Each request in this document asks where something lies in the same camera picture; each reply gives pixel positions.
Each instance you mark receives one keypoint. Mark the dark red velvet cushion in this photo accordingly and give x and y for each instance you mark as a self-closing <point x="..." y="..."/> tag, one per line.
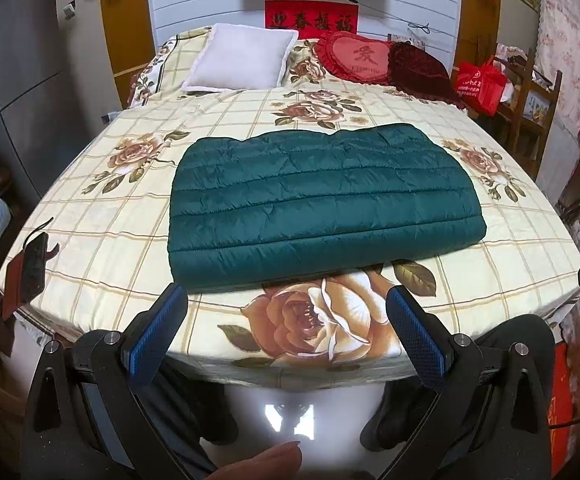
<point x="419" y="72"/>

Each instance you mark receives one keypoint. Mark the bed with floral sheet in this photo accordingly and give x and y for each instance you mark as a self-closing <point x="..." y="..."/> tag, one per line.
<point x="120" y="240"/>

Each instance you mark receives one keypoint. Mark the floral curtain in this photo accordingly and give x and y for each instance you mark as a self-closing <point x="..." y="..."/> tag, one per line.
<point x="569" y="50"/>

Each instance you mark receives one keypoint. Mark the person's left hand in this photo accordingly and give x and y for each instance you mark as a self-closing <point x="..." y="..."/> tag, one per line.
<point x="270" y="462"/>

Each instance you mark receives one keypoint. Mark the white pillow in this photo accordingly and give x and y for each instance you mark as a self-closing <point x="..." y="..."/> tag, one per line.
<point x="245" y="57"/>

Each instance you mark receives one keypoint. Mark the wooden shelf rack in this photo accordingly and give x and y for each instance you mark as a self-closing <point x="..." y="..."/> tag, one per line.
<point x="547" y="110"/>

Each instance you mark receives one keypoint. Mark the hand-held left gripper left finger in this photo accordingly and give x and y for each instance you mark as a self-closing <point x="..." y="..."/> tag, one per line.
<point x="157" y="330"/>

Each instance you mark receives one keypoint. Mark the red wall banner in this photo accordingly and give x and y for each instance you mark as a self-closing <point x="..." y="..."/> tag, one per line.
<point x="310" y="20"/>

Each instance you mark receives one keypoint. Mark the red shopping bag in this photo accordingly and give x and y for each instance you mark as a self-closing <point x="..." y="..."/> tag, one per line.
<point x="479" y="87"/>

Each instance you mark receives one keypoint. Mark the green puffer jacket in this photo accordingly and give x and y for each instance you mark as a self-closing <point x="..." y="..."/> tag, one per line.
<point x="320" y="200"/>

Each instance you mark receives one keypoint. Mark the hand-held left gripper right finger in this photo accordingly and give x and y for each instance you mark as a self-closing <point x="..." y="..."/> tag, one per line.
<point x="414" y="335"/>

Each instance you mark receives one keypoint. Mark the grey refrigerator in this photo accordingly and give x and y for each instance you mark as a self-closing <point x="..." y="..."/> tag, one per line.
<point x="20" y="70"/>

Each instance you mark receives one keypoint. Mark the red floor mat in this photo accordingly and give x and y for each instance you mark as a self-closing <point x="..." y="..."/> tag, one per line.
<point x="564" y="410"/>

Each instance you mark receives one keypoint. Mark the black and red flat case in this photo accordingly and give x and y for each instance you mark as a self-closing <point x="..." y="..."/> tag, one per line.
<point x="30" y="270"/>

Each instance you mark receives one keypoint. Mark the red heart cushion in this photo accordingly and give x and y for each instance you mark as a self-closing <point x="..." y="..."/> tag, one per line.
<point x="357" y="57"/>

